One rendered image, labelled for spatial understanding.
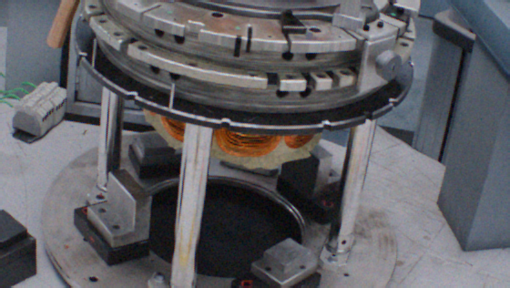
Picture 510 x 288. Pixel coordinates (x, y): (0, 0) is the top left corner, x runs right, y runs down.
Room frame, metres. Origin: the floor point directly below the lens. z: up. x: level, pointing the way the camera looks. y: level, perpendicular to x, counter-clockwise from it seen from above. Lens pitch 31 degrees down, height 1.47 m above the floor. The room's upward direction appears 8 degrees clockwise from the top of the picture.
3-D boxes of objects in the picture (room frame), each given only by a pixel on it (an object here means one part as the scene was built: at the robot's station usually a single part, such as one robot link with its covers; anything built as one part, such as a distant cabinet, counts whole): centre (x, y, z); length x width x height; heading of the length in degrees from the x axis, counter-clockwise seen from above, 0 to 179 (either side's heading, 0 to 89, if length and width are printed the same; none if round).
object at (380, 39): (0.83, -0.09, 1.07); 0.04 x 0.02 x 0.05; 135
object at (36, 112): (1.12, 0.27, 0.80); 0.10 x 0.05 x 0.04; 161
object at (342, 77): (0.82, -0.07, 1.05); 0.02 x 0.02 x 0.01; 36
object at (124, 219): (0.87, 0.12, 0.85); 0.06 x 0.04 x 0.05; 39
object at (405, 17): (0.89, -0.11, 1.09); 0.03 x 0.02 x 0.02; 164
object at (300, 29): (0.81, -0.01, 1.10); 0.03 x 0.02 x 0.01; 17
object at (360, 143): (0.91, -0.10, 0.91); 0.02 x 0.02 x 0.21
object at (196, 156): (0.81, 0.05, 0.91); 0.02 x 0.02 x 0.21
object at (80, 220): (0.88, 0.13, 0.81); 0.08 x 0.05 x 0.02; 39
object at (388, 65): (0.81, -0.10, 1.07); 0.03 x 0.01 x 0.03; 135
